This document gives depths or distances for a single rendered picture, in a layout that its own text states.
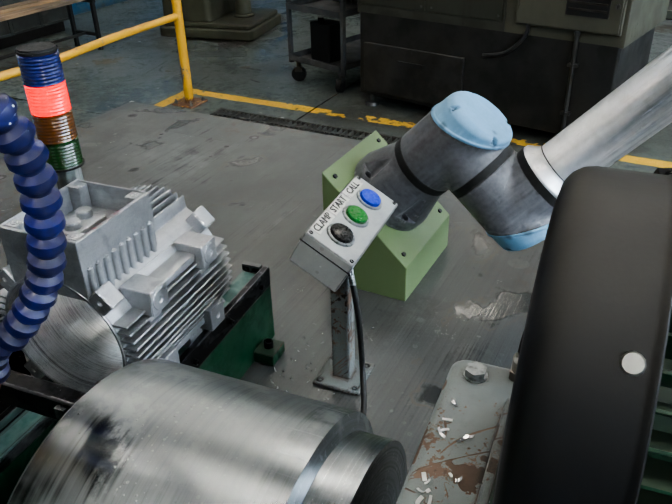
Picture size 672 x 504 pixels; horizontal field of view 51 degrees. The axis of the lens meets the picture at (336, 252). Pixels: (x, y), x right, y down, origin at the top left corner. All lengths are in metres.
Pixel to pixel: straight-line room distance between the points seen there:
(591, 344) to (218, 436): 0.27
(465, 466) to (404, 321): 0.72
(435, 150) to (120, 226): 0.52
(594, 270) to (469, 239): 1.14
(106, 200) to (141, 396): 0.39
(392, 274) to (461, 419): 0.72
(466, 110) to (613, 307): 0.86
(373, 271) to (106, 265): 0.55
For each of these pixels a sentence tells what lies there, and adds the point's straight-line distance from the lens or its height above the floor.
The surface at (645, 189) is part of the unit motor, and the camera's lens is 0.27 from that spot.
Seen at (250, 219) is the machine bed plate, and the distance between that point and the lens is 1.45.
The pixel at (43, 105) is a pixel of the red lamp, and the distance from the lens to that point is 1.15.
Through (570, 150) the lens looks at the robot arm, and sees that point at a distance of 1.08.
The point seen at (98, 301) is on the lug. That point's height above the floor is 1.08.
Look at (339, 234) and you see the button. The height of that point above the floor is 1.07.
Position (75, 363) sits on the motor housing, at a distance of 0.89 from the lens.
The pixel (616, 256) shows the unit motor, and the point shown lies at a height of 1.36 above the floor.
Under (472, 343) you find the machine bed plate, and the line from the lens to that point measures 1.10.
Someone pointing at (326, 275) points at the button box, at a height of 1.03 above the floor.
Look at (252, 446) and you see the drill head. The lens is 0.43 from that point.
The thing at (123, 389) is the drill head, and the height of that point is 1.16.
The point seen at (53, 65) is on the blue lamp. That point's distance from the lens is 1.14.
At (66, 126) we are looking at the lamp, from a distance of 1.17.
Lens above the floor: 1.48
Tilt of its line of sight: 31 degrees down
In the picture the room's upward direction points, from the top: 1 degrees counter-clockwise
